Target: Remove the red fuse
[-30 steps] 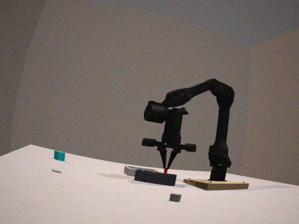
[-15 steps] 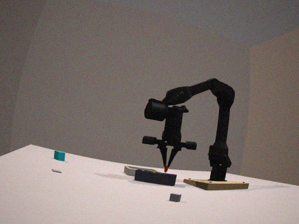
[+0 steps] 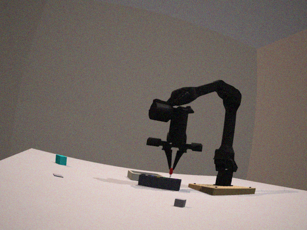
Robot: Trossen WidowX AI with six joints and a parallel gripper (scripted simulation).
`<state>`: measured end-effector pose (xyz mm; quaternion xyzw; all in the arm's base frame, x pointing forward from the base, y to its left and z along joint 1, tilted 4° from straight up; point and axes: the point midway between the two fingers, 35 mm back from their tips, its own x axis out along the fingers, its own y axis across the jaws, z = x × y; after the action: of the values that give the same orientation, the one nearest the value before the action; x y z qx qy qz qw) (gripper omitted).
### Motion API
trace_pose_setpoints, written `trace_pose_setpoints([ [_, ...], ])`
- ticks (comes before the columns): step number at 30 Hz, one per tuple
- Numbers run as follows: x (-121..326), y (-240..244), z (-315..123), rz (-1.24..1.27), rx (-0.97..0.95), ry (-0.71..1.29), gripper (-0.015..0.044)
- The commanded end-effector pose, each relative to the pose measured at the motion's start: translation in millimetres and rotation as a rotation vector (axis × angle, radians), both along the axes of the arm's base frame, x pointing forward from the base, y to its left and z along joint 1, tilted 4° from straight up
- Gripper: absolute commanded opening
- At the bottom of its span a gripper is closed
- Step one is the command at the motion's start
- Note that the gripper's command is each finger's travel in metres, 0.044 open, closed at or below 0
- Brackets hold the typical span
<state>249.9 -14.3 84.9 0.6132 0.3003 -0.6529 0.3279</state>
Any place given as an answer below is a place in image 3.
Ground teal cube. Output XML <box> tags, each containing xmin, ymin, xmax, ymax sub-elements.
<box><xmin>55</xmin><ymin>154</ymin><xmax>67</xmax><ymax>166</ymax></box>

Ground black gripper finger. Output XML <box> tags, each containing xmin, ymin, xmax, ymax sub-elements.
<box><xmin>173</xmin><ymin>150</ymin><xmax>187</xmax><ymax>170</ymax></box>
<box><xmin>162</xmin><ymin>149</ymin><xmax>172</xmax><ymax>169</ymax></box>

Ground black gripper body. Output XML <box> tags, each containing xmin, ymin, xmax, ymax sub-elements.
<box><xmin>146</xmin><ymin>123</ymin><xmax>202</xmax><ymax>152</ymax></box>

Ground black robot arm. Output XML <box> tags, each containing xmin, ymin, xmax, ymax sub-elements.
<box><xmin>149</xmin><ymin>80</ymin><xmax>242</xmax><ymax>186</ymax></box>

